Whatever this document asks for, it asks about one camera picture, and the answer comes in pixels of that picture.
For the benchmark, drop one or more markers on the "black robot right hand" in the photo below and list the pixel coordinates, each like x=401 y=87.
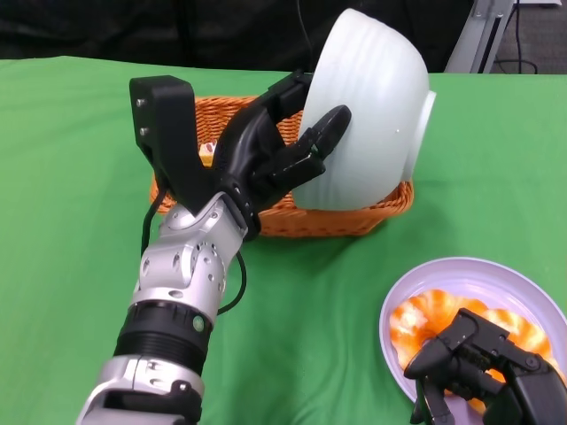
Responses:
x=531 y=389

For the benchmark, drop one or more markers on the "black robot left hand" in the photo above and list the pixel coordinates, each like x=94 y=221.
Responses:
x=248 y=141

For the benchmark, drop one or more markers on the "orange white toy bread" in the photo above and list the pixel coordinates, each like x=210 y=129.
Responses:
x=527 y=332
x=421 y=310

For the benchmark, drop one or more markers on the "grey-green bowl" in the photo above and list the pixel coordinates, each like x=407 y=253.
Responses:
x=376 y=110

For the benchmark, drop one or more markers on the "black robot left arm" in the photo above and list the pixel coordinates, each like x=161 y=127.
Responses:
x=186 y=265

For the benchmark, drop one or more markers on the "orange wicker basket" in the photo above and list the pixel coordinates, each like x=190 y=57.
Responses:
x=310 y=221

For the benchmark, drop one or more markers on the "lavender plate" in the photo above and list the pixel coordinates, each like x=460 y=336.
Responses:
x=465 y=274

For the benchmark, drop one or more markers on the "black backdrop cloth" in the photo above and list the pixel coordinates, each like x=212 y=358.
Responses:
x=133 y=26

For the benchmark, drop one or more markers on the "green tablecloth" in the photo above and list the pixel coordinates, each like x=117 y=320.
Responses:
x=66 y=155

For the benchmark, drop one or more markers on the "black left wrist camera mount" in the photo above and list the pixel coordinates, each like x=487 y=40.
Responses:
x=168 y=124

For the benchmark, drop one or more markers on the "grey metal stand frame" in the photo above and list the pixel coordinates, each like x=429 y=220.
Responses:
x=476 y=44

